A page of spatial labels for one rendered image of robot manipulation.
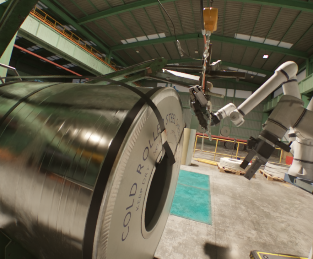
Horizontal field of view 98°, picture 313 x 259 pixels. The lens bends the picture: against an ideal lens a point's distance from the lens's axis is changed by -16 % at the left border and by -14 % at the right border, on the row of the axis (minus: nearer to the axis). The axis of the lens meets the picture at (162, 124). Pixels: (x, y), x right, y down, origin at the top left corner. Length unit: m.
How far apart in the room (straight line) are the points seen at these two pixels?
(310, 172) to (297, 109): 0.66
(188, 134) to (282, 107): 5.08
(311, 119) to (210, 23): 1.09
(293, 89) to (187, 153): 4.64
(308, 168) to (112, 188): 1.16
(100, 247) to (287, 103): 0.77
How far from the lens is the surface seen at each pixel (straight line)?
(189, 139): 5.69
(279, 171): 6.44
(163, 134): 0.63
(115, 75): 2.04
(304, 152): 1.30
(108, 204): 0.48
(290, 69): 1.45
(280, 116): 0.70
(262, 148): 0.67
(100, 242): 0.52
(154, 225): 1.13
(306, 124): 0.71
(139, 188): 0.66
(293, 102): 0.72
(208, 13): 1.54
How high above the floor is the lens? 1.13
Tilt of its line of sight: 2 degrees up
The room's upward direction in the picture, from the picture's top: 9 degrees clockwise
